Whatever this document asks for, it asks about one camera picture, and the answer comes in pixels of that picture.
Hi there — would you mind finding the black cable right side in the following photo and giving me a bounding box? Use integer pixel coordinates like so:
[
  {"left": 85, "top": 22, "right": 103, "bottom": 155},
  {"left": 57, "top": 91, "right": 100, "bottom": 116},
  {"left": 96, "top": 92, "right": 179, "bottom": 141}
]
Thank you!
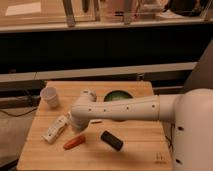
[{"left": 164, "top": 123, "right": 175, "bottom": 158}]

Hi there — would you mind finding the black rectangular block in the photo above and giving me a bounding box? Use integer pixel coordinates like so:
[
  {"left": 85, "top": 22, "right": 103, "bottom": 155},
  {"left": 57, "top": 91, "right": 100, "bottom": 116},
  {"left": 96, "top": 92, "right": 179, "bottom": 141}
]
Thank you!
[{"left": 101, "top": 131, "right": 123, "bottom": 151}]

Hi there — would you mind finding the green ceramic bowl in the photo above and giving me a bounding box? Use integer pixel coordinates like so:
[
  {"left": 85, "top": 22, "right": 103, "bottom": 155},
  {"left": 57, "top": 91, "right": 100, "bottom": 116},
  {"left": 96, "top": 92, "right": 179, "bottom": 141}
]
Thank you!
[{"left": 104, "top": 90, "right": 132, "bottom": 102}]

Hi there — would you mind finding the black cable on floor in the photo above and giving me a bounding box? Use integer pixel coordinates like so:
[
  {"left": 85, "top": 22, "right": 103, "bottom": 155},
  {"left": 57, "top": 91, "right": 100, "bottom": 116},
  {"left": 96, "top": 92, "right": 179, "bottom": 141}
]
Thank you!
[{"left": 0, "top": 107, "right": 38, "bottom": 118}]

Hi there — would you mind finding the white squeeze bottle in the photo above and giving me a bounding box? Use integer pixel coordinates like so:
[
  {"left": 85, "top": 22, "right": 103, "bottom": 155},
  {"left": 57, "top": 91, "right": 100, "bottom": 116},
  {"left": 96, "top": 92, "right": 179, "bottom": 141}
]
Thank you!
[{"left": 42, "top": 114, "right": 69, "bottom": 144}]

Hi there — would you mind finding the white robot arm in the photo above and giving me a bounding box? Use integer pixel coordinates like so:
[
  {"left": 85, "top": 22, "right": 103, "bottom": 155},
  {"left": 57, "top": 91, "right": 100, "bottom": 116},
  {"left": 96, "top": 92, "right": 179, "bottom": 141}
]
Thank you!
[{"left": 71, "top": 88, "right": 213, "bottom": 171}]

